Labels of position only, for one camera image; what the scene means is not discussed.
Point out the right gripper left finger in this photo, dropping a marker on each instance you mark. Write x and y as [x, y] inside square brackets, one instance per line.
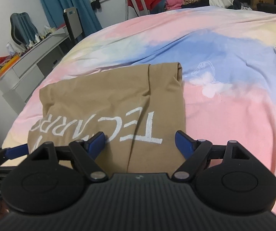
[84, 154]

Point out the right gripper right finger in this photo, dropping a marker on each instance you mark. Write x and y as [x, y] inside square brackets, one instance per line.
[195, 153]

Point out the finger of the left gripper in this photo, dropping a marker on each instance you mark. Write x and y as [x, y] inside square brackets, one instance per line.
[18, 151]

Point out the tan printed t-shirt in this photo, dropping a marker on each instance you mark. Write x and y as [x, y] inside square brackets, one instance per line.
[138, 108]

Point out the pink clothes pile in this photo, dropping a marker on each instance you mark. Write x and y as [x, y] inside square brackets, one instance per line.
[173, 4]

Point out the white dresser desk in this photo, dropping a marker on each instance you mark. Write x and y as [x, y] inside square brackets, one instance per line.
[20, 81]

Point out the clutter on desk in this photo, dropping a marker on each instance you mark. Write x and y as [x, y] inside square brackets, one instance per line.
[8, 61]

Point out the pastel tie-dye bed sheet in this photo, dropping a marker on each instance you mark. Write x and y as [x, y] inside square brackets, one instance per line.
[228, 60]

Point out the blue grey office chair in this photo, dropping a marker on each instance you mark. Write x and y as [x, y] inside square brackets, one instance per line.
[22, 29]

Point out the blue curtain left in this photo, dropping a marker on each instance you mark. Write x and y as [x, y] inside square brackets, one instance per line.
[54, 13]

